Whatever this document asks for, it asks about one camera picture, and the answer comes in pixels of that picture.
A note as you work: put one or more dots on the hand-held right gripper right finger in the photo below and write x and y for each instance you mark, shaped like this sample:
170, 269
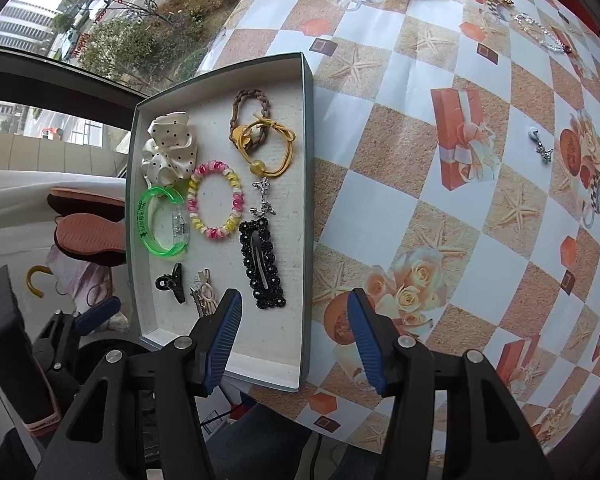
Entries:
365, 345

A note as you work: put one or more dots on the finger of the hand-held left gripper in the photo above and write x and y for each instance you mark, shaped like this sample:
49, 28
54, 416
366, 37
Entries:
100, 312

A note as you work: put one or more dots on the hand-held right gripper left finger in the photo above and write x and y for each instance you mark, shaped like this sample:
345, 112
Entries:
225, 340

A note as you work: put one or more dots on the silver hair clip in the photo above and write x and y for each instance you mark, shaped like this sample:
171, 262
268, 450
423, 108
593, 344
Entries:
198, 302

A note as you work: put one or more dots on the beige hair clip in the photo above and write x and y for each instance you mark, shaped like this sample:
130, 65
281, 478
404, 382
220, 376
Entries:
211, 292

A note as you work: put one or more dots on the black beaded hair clip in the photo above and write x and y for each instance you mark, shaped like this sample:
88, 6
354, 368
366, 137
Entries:
275, 285

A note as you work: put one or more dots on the black small claw clip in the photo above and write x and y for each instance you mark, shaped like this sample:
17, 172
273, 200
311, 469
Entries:
177, 280

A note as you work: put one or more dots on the grey-green cardboard box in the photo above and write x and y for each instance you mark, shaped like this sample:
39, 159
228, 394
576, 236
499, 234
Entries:
290, 270

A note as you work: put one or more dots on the silver dangle earring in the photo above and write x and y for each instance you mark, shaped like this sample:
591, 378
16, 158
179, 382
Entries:
265, 186
532, 133

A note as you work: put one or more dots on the pink white cloth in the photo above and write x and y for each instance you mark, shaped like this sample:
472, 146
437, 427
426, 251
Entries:
80, 275

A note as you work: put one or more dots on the pair of brown-soled shoes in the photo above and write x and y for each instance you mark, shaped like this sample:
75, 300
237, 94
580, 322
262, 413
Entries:
87, 237

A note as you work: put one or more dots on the brown slipper with pink sole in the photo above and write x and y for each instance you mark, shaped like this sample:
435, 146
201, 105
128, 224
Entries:
80, 197

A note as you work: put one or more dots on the checkered printed tablecloth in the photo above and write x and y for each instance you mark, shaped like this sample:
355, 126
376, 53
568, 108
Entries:
430, 210

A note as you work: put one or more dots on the white polka dot scrunchie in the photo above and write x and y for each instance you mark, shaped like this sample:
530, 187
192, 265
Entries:
170, 150

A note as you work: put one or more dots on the black window frame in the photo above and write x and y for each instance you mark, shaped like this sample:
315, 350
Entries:
55, 80

